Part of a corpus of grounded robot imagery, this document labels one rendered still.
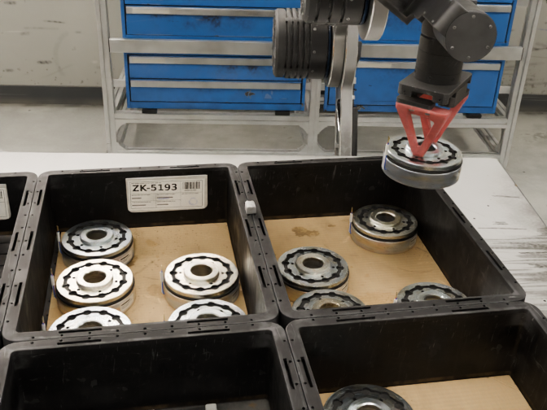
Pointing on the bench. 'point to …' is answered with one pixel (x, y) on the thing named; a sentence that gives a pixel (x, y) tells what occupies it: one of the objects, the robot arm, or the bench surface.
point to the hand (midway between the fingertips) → (425, 143)
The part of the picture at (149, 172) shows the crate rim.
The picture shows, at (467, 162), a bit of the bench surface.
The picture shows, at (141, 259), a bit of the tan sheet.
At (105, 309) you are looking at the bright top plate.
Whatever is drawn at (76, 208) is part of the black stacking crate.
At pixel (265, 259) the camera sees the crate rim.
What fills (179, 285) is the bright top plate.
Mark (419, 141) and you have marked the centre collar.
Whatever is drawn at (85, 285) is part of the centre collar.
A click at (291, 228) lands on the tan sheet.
